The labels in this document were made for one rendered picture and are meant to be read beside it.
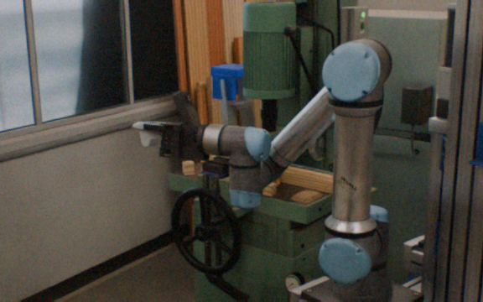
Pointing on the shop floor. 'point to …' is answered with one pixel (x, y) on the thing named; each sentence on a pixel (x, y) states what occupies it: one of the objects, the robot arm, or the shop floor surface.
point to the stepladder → (222, 78)
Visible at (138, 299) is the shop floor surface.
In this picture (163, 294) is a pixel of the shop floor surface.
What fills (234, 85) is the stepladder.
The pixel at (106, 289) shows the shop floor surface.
